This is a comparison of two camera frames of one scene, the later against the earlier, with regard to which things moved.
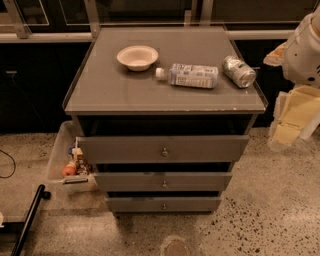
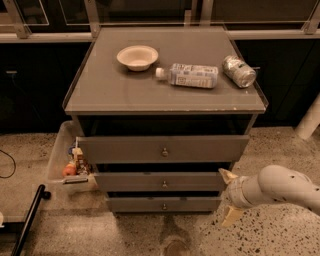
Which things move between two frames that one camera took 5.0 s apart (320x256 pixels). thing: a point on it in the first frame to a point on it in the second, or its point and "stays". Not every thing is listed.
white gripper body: [302, 57] to [235, 193]
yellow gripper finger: [275, 57] to [227, 176]
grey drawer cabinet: [164, 112] stays
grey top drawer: [202, 148] stays
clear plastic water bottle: [189, 75] stays
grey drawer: [163, 181] stays
